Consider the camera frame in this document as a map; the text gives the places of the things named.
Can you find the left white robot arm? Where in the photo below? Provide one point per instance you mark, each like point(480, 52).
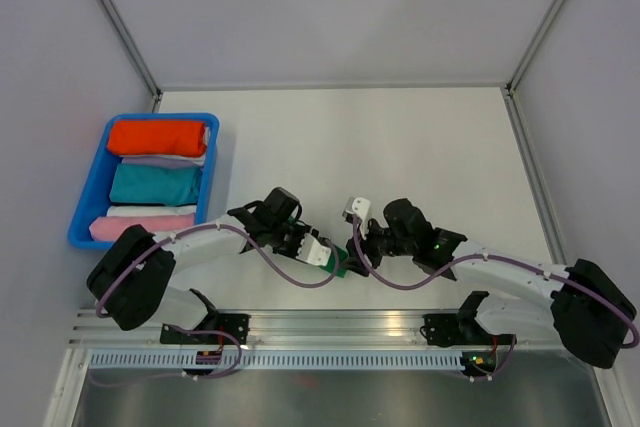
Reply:
point(131, 281)

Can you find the green t-shirt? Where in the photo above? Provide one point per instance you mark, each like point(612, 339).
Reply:
point(336, 262)

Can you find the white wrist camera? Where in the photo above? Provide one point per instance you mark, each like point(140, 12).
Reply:
point(358, 212)
point(312, 252)

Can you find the lilac rolled t-shirt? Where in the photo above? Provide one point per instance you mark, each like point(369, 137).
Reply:
point(166, 162)

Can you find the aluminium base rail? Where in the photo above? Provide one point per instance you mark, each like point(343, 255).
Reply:
point(275, 330)

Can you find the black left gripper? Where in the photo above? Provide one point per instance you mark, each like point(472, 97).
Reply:
point(301, 230)

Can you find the aluminium frame post right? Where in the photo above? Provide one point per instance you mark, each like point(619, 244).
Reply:
point(550, 16)

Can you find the teal rolled t-shirt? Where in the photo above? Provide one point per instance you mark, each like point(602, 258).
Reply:
point(151, 185)

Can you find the white rolled t-shirt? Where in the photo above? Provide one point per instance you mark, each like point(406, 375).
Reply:
point(150, 211)

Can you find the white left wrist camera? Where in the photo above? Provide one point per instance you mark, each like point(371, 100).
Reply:
point(312, 252)

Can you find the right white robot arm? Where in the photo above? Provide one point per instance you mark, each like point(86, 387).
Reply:
point(577, 304)

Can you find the aluminium frame post left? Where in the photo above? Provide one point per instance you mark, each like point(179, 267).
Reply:
point(127, 42)

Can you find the slotted cable duct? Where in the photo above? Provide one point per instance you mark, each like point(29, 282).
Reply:
point(281, 360)

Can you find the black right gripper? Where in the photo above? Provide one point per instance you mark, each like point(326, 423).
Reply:
point(352, 262)

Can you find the blue plastic bin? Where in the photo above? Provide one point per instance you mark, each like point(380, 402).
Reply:
point(94, 200)

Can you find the orange rolled t-shirt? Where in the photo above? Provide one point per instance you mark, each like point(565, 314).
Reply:
point(183, 138)

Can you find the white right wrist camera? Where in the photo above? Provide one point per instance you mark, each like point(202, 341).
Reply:
point(358, 212)

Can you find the aluminium frame post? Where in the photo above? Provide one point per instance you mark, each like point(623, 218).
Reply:
point(127, 42)
point(550, 16)

